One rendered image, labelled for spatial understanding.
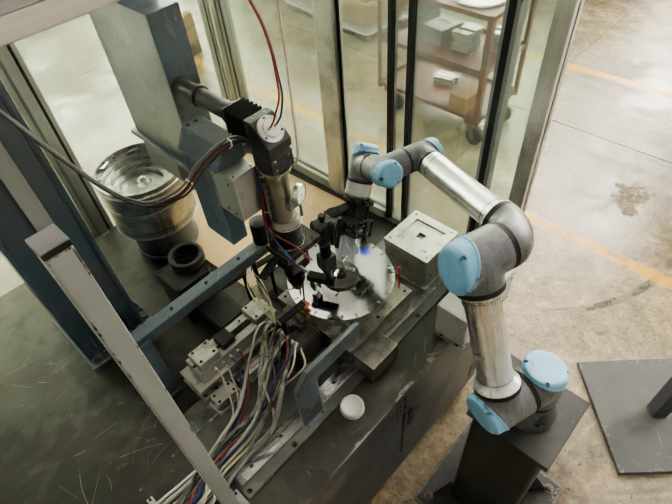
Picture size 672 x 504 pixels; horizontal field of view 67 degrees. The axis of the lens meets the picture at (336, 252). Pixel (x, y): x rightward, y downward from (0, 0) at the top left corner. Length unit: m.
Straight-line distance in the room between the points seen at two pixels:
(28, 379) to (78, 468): 0.39
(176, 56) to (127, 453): 1.08
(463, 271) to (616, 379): 1.64
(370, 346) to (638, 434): 1.35
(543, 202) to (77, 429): 2.70
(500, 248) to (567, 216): 2.18
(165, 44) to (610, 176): 2.97
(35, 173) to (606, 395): 2.30
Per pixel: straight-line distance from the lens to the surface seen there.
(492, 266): 1.12
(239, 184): 1.13
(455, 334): 1.62
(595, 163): 3.75
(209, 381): 1.60
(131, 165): 2.00
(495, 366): 1.28
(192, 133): 1.20
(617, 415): 2.56
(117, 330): 0.76
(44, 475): 1.74
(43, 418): 1.83
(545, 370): 1.41
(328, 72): 1.84
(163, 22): 1.25
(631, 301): 2.97
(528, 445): 1.56
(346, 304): 1.50
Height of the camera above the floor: 2.15
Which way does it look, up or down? 47 degrees down
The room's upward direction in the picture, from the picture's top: 6 degrees counter-clockwise
